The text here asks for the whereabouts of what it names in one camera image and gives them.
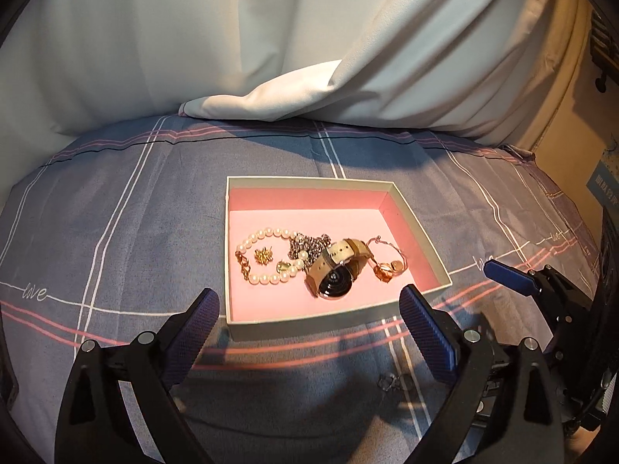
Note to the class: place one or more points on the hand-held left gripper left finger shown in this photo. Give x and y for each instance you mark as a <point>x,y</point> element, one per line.
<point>186,333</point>

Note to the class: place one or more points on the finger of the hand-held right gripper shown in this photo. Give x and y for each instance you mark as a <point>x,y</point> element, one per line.
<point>508,276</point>
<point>487,328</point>

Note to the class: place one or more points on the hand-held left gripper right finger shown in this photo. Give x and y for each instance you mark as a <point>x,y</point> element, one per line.
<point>428,333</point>

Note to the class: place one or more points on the gold earring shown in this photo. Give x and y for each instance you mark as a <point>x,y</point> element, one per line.
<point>263,255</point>

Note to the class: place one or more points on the small green gem earring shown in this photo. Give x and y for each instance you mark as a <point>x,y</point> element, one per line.
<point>283,266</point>

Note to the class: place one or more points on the box with pink lining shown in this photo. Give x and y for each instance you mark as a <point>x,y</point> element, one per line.
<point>309,299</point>

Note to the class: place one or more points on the grey plaid bedsheet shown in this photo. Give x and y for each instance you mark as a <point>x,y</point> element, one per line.
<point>121,232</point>

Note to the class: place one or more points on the white curtain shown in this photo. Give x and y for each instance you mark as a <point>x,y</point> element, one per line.
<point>242,34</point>

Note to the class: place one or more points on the blue wall poster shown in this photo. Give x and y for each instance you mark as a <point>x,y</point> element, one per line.
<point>604,174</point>

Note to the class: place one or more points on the wall shelf with dark bottles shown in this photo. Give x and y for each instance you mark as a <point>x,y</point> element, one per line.
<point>604,53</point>

